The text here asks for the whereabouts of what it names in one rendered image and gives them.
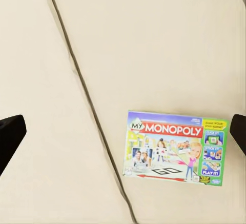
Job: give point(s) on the board game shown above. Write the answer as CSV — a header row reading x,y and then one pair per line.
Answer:
x,y
173,147

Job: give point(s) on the bed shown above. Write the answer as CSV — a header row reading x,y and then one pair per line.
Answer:
x,y
73,69

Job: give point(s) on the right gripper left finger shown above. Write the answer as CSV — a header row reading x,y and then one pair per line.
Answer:
x,y
12,131

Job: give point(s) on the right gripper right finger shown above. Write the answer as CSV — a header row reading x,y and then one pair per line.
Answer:
x,y
238,131

